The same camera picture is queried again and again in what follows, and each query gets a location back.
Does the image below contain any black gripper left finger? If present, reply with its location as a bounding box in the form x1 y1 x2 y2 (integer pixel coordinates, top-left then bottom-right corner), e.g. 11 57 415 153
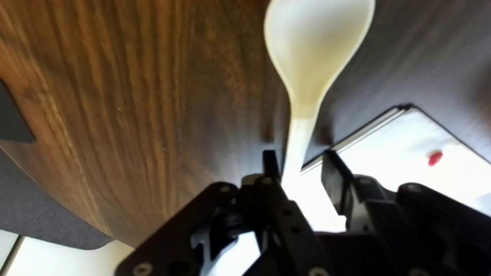
114 149 335 276

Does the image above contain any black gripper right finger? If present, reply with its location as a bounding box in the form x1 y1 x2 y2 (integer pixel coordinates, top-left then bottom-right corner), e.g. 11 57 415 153
321 149 491 276

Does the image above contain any white plastic spoon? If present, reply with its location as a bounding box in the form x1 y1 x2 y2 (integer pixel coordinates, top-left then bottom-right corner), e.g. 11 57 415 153
263 0 378 198

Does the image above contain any red cereal grain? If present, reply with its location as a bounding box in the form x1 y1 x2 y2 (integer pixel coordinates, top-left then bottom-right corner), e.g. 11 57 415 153
427 149 446 167

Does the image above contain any white paper towel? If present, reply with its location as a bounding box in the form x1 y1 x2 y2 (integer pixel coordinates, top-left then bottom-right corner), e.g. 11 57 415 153
283 104 491 235

